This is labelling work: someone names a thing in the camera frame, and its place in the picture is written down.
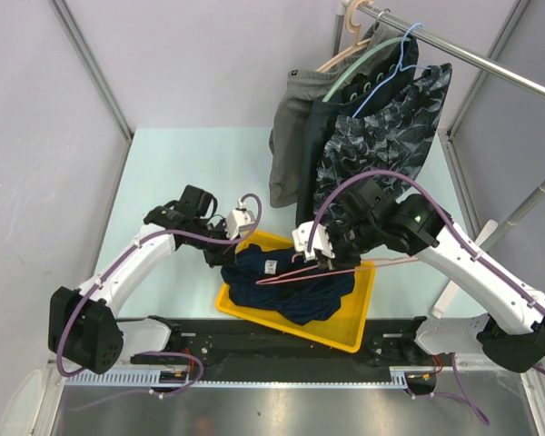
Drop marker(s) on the metal clothes rail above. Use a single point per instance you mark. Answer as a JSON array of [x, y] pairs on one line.
[[483, 63]]

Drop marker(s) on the leaf patterned shorts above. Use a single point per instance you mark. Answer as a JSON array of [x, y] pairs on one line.
[[396, 138]]

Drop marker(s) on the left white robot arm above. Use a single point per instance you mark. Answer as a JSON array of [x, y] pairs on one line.
[[83, 321]]

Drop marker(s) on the green hanger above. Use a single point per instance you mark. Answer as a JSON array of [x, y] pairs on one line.
[[352, 68]]

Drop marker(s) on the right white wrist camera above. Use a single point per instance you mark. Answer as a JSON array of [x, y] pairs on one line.
[[312, 242]]

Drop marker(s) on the navy blue shorts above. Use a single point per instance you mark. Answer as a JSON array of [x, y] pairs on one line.
[[299, 302]]

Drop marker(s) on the wooden hanger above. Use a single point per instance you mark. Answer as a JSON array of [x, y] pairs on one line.
[[344, 21]]

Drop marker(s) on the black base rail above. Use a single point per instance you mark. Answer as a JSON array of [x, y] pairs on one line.
[[234, 351]]

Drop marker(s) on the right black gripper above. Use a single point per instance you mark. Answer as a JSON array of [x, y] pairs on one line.
[[339, 256]]

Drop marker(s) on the dark teal shorts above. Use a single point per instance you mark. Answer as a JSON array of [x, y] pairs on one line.
[[320, 124]]

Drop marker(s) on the blue wire hanger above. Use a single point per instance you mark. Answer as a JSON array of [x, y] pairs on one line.
[[399, 67]]

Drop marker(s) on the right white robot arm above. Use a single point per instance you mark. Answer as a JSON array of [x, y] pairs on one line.
[[511, 330]]

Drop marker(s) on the grey rack pole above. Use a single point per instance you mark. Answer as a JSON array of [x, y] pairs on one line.
[[516, 216]]

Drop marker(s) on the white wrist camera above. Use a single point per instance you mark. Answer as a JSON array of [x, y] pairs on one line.
[[241, 219], [312, 242]]

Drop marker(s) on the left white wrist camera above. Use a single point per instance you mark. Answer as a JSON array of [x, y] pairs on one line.
[[241, 219]]

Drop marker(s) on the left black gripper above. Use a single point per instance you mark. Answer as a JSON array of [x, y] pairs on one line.
[[224, 254]]

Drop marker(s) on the grey sweat shorts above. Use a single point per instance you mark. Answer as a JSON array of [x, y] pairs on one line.
[[302, 88]]

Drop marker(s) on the yellow plastic tray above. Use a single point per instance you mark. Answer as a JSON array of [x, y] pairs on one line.
[[343, 331]]

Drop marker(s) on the pink wire hanger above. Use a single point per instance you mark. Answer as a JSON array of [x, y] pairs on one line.
[[313, 272]]

